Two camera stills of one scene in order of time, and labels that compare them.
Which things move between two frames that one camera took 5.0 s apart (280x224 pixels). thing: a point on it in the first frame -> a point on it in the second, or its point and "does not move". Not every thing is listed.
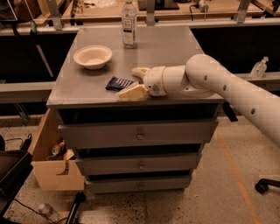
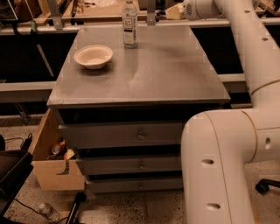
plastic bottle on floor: (46, 210) does not move
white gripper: (153, 80) -> (194, 10)
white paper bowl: (93, 57) does not move
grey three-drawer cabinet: (151, 144) does not move
